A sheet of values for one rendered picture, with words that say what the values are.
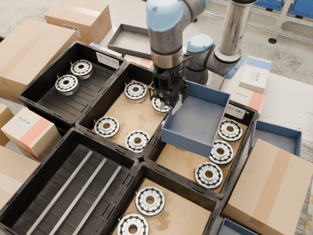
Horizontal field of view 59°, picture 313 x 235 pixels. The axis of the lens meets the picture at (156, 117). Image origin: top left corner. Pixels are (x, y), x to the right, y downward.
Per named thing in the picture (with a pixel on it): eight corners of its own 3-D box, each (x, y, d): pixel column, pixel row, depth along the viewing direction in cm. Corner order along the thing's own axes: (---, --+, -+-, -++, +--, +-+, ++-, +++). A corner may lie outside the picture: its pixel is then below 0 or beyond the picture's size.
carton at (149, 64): (118, 79, 148) (116, 69, 142) (127, 64, 154) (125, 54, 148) (146, 86, 145) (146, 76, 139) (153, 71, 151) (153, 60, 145)
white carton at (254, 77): (244, 67, 152) (248, 55, 145) (266, 73, 149) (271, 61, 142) (235, 93, 142) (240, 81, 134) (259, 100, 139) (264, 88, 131)
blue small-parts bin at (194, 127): (183, 93, 93) (185, 79, 87) (227, 107, 90) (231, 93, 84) (160, 141, 83) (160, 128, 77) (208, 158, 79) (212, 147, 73)
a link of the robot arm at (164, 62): (159, 32, 66) (190, 39, 64) (160, 47, 70) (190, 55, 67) (144, 51, 63) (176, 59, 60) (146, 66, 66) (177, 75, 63)
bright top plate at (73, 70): (78, 58, 135) (78, 57, 134) (96, 64, 133) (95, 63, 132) (66, 72, 130) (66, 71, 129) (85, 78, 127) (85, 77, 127)
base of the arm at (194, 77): (184, 63, 148) (187, 48, 140) (211, 72, 145) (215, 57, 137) (174, 81, 139) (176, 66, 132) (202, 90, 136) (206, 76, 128)
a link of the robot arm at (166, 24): (192, -7, 55) (168, 15, 51) (191, 38, 64) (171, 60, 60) (159, -16, 58) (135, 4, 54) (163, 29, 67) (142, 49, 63)
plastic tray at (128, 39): (107, 51, 153) (106, 44, 149) (121, 30, 164) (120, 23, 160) (153, 62, 148) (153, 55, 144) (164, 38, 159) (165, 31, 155)
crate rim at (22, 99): (77, 43, 134) (76, 39, 132) (129, 64, 125) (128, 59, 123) (17, 100, 114) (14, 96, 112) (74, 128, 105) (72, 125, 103)
